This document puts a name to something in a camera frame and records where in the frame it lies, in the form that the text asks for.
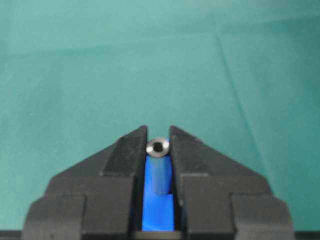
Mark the blue plastic gear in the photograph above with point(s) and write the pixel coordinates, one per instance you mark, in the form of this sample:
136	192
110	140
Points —
158	210

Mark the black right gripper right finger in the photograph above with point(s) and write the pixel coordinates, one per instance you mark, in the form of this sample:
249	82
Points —
217	198

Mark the green cloth mat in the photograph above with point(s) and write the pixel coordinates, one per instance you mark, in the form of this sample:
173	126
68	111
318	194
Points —
241	75

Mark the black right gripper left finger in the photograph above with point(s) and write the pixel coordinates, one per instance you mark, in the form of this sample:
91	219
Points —
99	198

